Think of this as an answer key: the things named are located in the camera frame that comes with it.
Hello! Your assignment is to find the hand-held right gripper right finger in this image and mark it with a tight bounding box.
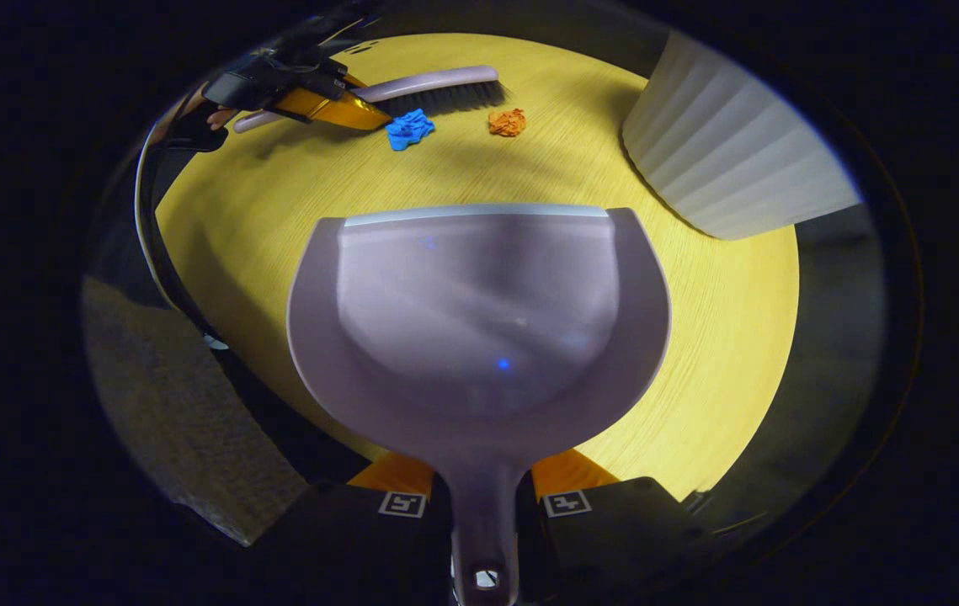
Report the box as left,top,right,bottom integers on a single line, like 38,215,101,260
518,448,726,606

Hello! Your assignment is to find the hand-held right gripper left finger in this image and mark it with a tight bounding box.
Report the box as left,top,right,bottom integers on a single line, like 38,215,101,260
260,452,455,606

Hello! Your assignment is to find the blue paper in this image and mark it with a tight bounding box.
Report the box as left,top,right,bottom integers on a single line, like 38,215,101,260
386,109,436,152

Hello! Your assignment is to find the small pale purple broom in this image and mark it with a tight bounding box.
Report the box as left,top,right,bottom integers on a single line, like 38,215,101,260
232,65,509,136

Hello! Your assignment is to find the orange paper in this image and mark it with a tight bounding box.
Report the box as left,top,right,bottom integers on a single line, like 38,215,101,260
487,108,527,138

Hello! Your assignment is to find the pale purple dustpan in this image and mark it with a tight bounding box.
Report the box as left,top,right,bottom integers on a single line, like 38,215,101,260
285,202,672,606

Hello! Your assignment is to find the white ribbed garbage bin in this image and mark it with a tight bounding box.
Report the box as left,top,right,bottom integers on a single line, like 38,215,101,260
621,32,861,242

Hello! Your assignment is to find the yellow wooden desktop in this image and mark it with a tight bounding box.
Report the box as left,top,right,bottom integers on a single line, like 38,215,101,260
155,32,801,502

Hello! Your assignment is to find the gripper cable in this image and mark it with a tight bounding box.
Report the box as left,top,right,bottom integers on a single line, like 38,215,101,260
133,139,221,348

